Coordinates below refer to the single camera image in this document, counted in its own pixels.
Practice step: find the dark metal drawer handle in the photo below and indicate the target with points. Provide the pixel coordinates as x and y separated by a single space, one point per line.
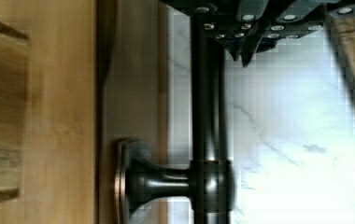
209 180

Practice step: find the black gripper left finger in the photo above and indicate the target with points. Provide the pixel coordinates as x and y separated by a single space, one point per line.
238 25

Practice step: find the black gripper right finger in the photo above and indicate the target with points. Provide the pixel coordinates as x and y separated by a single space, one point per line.
303 17

